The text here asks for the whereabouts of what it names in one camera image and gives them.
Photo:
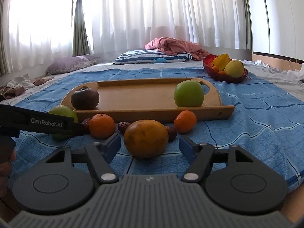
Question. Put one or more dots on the green curtain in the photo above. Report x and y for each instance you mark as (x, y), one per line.
(80, 41)

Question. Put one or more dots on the crumpled clothes left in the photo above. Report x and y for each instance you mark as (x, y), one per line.
(19, 85)

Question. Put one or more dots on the blue striped pillow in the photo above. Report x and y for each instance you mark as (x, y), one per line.
(150, 56)

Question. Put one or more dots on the wooden serving tray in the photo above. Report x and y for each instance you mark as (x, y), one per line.
(151, 99)

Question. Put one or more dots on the large orange fruit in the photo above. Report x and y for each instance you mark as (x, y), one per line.
(146, 139)

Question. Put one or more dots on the white sheer curtain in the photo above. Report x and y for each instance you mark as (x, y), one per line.
(37, 32)

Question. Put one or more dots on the yellow pear in bowl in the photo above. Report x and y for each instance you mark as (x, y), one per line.
(234, 68)

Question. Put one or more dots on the small mandarin orange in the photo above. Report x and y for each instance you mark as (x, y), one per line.
(101, 126)
(185, 121)

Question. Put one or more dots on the dark purple persimmon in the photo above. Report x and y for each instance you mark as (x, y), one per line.
(85, 99)

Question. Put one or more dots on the large green apple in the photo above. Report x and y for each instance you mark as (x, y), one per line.
(189, 93)

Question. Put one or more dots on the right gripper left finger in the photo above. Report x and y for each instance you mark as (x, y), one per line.
(88, 165)

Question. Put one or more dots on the pink crumpled blanket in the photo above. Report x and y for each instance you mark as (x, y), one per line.
(172, 47)

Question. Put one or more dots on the small oranges in bowl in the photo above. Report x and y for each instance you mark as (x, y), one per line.
(216, 70)

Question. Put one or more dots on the red jujube date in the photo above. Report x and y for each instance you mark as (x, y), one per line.
(122, 127)
(86, 122)
(172, 133)

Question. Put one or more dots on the white crumpled cloth right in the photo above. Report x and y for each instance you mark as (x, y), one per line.
(276, 74)

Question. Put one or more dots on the red glass fruit bowl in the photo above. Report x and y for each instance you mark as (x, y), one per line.
(221, 76)

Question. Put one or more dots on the yellow starfruit in bowl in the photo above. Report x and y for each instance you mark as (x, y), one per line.
(220, 62)

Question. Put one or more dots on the blue checked bed cover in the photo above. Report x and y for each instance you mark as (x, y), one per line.
(267, 122)

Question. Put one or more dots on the purple pillow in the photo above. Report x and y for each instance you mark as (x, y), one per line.
(70, 64)

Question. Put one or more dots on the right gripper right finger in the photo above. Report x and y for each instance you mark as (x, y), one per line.
(201, 158)

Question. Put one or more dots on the small green apple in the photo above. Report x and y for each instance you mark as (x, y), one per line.
(63, 111)

